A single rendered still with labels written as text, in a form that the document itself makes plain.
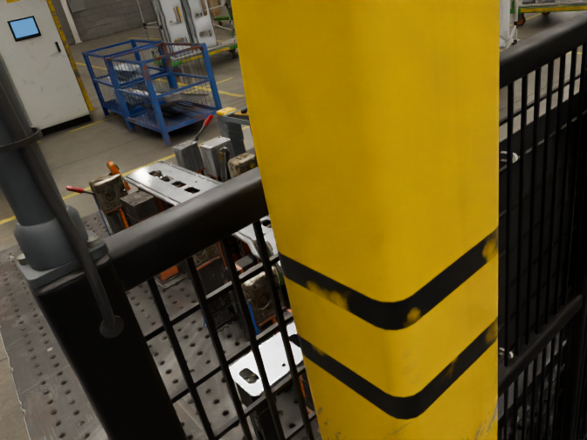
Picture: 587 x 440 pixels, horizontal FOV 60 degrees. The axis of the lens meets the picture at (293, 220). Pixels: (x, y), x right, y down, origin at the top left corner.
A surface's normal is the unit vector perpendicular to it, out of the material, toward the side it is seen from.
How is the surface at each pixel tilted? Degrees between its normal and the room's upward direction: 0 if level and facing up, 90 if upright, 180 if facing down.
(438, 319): 90
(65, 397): 0
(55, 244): 90
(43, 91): 90
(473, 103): 90
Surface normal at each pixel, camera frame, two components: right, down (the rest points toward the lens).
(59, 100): 0.58, 0.29
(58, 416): -0.18, -0.87
